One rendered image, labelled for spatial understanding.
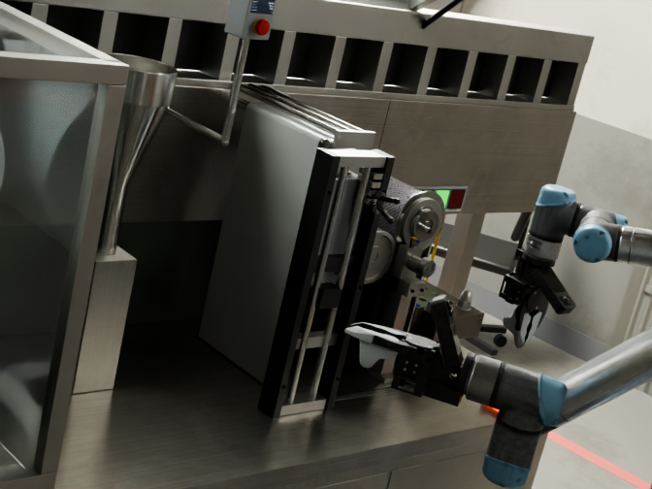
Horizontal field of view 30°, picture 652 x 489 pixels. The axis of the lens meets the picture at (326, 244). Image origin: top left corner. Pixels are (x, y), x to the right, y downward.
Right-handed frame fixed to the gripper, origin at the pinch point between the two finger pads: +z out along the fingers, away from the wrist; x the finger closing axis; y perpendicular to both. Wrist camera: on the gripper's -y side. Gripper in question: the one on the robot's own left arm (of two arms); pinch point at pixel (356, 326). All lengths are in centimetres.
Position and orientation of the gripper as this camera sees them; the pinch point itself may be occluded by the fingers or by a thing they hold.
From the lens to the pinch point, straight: 200.4
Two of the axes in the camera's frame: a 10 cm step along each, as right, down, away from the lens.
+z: -9.4, -2.9, 2.1
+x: 2.4, -1.0, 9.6
